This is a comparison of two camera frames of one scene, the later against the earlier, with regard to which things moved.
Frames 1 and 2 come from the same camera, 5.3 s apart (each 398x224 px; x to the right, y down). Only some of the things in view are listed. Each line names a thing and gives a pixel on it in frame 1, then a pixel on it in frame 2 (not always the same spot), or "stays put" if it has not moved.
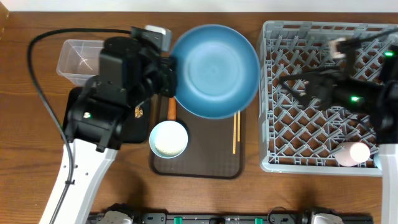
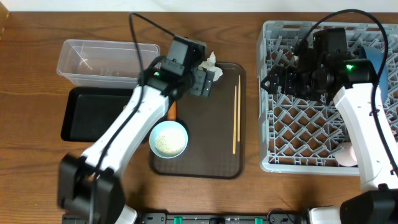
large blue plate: [217, 71] to [376, 56]
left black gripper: [168, 69] to [204, 83]
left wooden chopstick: [234, 133] stays put
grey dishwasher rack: [294, 137] stays put
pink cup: [350, 154] stays put
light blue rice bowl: [168, 139] stays put
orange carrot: [171, 114] stays put
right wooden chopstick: [239, 126] stays put
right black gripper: [325, 79] to [289, 74]
